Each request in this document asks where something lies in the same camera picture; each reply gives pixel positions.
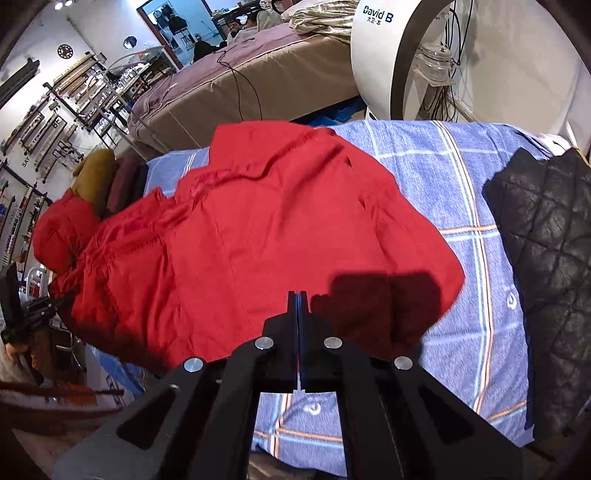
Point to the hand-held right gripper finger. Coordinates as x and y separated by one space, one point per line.
293 318
304 318

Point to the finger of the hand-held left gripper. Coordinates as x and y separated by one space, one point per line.
46 305

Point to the red jacket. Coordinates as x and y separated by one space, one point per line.
258 230

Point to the mustard cloth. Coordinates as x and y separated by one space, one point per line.
94 180

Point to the maroon cloth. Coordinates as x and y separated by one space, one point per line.
122 184

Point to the blue plaid bedsheet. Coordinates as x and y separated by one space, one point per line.
461 184

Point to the blue crate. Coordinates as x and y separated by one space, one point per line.
344 113

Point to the brown bed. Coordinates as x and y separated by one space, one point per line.
277 69

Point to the black quilted jacket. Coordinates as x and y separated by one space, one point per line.
545 240

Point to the white round machine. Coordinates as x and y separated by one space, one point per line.
378 69

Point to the clear plastic canister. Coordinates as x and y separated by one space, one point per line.
436 60

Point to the beige striped bedding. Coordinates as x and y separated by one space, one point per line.
318 18

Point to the wall display rack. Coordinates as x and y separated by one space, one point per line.
60 115

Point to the black wall shelf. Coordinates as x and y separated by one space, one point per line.
16 81

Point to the round wall clock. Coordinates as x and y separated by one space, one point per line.
65 50

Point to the black octagon wall decor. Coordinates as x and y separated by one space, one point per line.
131 43

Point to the wall mirror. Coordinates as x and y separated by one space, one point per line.
184 27

